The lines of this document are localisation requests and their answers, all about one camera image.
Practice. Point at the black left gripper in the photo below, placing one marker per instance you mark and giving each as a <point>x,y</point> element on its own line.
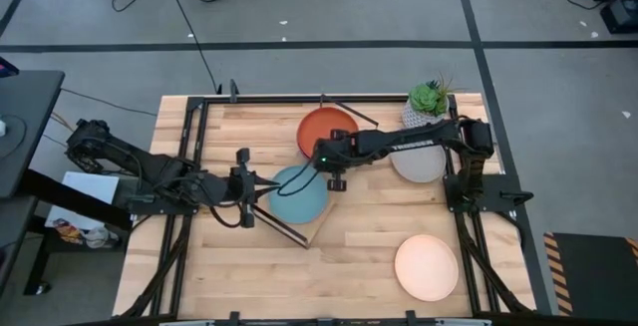
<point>244,186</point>

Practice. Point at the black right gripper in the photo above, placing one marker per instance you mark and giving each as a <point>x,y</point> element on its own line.
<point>331,154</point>

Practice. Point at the orange round plate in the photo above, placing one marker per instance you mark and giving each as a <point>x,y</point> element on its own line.
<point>324,124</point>

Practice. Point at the teal blue round plate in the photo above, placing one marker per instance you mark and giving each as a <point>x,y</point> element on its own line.
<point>299,206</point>

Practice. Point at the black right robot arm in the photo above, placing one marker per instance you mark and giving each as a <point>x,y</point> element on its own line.
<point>414,141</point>

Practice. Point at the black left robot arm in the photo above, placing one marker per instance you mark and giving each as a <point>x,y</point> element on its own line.
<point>149,166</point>

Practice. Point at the grey round plate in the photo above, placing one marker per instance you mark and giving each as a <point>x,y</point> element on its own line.
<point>418,166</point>

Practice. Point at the succulent in white pot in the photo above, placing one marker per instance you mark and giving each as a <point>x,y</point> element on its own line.
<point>426,101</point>

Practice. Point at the peach round plate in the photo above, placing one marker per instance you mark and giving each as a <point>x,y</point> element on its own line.
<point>426,268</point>

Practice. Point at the white flat box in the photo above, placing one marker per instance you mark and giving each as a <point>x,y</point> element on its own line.
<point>90,186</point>

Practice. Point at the colourful snack bag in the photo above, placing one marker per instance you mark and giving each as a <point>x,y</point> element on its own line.
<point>67,231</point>

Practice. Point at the black side desk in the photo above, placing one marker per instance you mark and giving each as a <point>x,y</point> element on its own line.
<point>27,126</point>

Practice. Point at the black mat with hazard stripes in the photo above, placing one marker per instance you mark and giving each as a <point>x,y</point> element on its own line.
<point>593,271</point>

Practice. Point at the black equipment case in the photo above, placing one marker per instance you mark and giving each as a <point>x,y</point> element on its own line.
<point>620,2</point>

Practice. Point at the black aluminium table frame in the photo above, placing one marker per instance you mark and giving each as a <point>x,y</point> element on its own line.
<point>172,266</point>

